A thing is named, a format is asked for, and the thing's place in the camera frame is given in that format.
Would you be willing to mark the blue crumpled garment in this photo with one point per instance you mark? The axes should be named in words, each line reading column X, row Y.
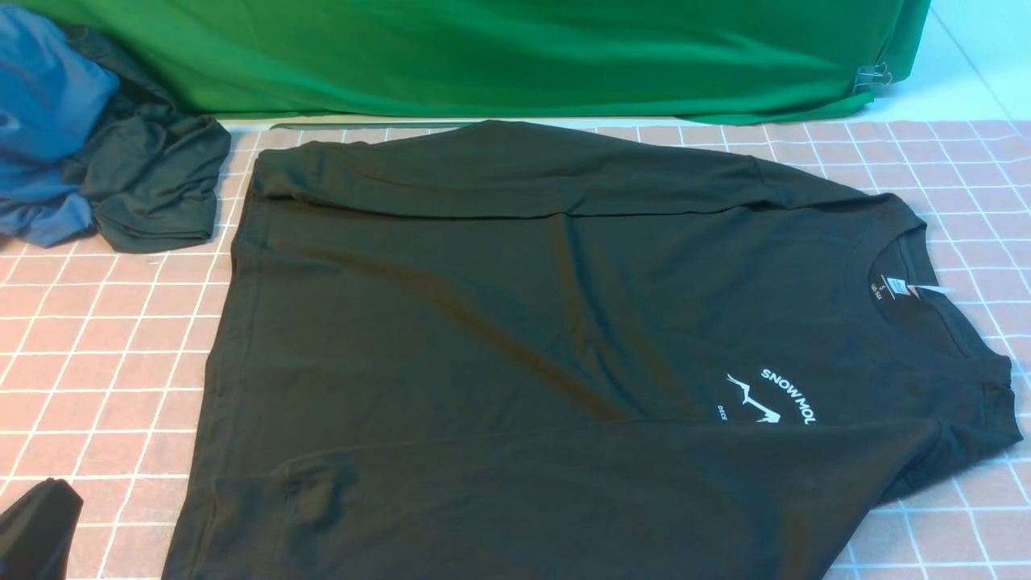
column 51, row 99

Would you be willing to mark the dark gray long-sleeve shirt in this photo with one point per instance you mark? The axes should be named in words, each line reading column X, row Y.
column 514, row 351

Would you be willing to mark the metal binder clip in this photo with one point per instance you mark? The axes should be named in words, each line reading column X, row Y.
column 868, row 77

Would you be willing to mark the pink grid tablecloth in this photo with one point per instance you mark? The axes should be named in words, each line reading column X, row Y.
column 102, row 354

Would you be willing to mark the dark teal crumpled garment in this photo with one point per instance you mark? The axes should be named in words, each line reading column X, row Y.
column 149, row 169

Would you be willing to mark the green backdrop cloth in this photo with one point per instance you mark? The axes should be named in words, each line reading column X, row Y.
column 736, row 63

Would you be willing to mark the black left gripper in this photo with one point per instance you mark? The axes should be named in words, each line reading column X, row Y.
column 37, row 531

